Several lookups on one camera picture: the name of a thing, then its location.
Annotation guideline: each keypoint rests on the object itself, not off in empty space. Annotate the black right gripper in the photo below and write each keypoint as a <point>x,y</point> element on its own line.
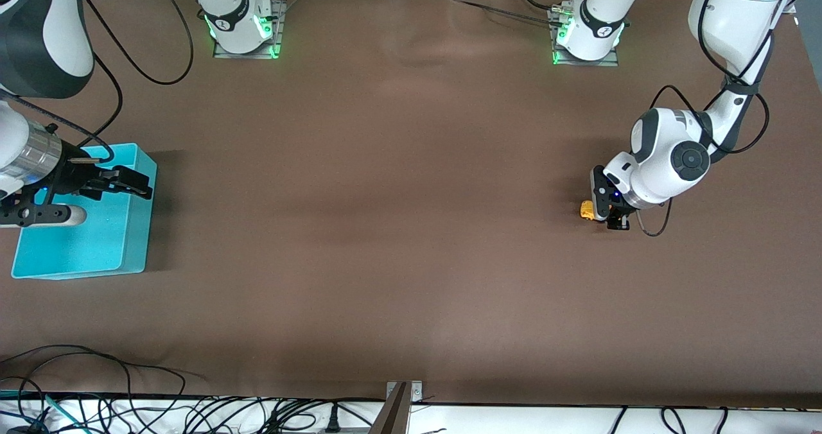
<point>72,175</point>

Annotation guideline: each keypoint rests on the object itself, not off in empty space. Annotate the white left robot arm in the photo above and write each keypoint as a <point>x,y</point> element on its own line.
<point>661,158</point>

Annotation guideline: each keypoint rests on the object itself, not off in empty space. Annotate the grey camera mount pole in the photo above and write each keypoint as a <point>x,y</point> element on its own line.
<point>393,418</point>

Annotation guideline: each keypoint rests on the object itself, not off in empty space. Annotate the small metal bracket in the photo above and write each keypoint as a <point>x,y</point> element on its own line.
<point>416,392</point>

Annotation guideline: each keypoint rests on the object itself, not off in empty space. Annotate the white table ledge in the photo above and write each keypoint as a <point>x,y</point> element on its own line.
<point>514,421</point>

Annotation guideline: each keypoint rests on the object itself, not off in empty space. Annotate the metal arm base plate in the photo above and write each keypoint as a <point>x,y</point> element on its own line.
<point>587,63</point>
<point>280,29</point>

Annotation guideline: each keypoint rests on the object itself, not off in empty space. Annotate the yellow toy beetle car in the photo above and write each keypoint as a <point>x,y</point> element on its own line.
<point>587,210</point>

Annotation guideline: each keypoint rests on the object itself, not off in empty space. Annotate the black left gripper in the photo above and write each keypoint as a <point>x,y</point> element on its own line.
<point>620,218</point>

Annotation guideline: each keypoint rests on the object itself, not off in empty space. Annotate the turquoise plastic bin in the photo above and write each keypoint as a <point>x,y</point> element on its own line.
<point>83,248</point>

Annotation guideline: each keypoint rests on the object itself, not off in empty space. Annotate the black power plug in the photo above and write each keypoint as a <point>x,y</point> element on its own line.
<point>332,421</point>

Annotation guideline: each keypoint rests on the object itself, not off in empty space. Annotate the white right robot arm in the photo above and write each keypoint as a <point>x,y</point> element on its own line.
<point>45,36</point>

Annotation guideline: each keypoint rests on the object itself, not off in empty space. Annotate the brown table cover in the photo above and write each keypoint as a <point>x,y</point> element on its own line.
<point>411,260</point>

